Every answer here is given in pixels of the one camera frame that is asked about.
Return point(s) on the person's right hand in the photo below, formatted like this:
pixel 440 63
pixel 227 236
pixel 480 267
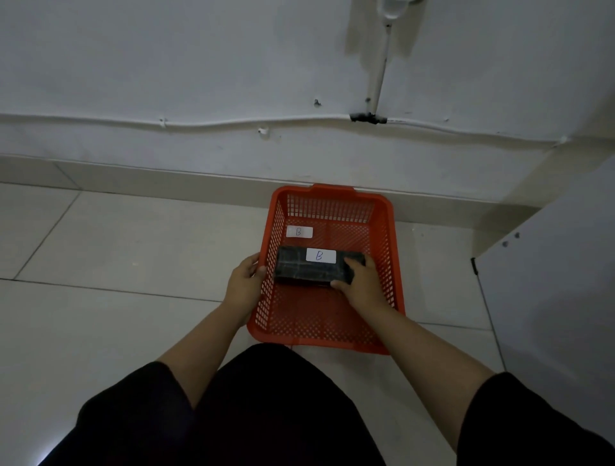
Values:
pixel 365 288

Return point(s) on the person's left hand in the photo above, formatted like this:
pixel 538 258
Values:
pixel 241 293

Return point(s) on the person's right thumb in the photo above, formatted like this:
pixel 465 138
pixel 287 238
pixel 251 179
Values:
pixel 340 286

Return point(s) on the person's left thumb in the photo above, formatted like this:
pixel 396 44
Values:
pixel 259 275

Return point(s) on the orange plastic mesh basket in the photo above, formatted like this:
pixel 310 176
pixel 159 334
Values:
pixel 317 317

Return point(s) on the black rectangular block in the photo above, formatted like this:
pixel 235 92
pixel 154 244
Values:
pixel 298 269

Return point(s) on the person's left forearm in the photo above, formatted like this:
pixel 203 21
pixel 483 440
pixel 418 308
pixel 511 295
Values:
pixel 204 353

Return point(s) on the person's right forearm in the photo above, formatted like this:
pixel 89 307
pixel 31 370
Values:
pixel 427 365

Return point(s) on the white paper label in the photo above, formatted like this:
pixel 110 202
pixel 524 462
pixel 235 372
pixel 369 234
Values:
pixel 299 232
pixel 320 256

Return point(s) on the person's black clothing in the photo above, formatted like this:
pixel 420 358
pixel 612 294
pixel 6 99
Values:
pixel 269 413

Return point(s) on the white board panel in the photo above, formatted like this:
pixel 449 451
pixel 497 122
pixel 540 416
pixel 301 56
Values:
pixel 557 297

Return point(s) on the white vertical conduit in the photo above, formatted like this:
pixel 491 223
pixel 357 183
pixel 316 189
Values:
pixel 379 72

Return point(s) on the white wall fixture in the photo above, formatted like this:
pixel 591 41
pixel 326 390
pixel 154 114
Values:
pixel 391 8

